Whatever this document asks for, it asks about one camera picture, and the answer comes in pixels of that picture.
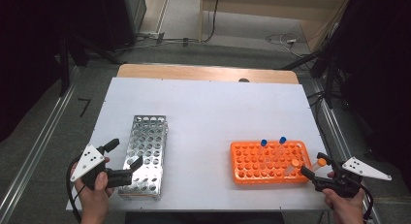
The person's left hand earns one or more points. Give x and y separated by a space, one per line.
95 198

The white board sheet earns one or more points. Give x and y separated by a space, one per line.
210 114

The aluminium floor rail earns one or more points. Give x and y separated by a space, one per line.
336 133
39 143

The blue-capped test tube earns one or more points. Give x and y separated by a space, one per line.
282 140
263 142

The grey desk grommet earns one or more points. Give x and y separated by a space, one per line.
244 80

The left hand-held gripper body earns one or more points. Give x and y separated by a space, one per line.
88 159

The grey power strip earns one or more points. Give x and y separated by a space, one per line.
151 35

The orange plastic test tube rack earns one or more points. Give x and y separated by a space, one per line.
252 166

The metal test tube rack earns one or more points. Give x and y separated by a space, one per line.
147 143

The orange-capped test tube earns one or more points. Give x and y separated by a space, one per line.
322 162
295 162

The dark cabinet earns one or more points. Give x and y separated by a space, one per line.
135 10

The light wooden cabinet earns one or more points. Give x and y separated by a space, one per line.
258 10

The person's right hand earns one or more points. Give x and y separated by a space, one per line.
345 204

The black metal stand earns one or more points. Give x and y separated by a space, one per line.
329 85
64 72

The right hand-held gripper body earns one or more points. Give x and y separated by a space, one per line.
342 185

